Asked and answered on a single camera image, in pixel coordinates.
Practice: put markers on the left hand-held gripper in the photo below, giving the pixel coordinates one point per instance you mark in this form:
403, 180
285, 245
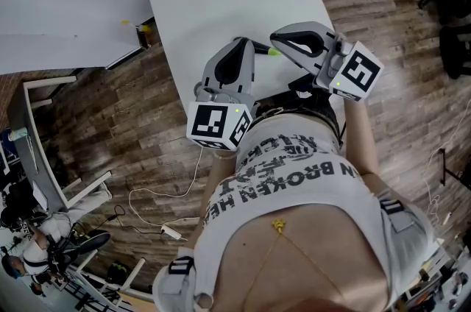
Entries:
235, 82

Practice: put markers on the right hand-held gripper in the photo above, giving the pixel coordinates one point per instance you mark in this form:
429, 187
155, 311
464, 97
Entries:
331, 75

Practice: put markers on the person's left forearm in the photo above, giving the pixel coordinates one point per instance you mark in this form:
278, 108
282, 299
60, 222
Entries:
218, 189

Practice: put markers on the person's right forearm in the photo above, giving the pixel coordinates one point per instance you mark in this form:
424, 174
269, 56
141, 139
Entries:
362, 141

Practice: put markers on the dark denim shorts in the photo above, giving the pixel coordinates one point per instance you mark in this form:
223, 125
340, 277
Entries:
294, 108

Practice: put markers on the white printed shirt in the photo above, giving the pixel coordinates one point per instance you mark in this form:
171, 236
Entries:
287, 174

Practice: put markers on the black office chair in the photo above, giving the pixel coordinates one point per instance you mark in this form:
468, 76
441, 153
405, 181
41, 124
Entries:
454, 9

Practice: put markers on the black metal stand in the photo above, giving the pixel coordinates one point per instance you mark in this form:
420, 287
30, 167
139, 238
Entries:
450, 170

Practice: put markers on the black and green bag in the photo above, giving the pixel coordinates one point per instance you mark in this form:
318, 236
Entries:
117, 269

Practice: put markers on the white metal frame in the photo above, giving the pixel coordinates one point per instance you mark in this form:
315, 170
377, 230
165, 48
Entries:
35, 141

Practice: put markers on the white shelf frame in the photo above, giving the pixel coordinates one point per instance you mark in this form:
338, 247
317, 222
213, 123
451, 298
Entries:
110, 288

